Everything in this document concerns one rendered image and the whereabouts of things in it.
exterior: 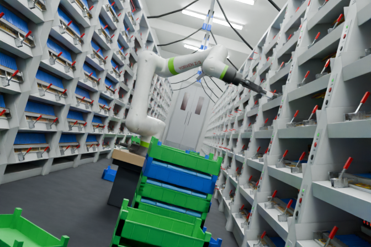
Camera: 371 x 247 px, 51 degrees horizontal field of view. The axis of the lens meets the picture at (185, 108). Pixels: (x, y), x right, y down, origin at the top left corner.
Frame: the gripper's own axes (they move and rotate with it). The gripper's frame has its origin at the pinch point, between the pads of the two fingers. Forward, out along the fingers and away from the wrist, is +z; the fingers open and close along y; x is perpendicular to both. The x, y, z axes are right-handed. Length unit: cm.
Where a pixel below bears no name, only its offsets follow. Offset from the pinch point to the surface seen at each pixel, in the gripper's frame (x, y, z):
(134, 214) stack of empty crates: -77, 77, -33
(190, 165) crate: -52, 59, -22
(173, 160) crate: -54, 61, -29
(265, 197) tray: -52, 28, 19
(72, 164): -107, -111, -107
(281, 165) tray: -35, 44, 15
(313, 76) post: 12.7, 27.4, 14.1
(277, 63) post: 30, -43, 3
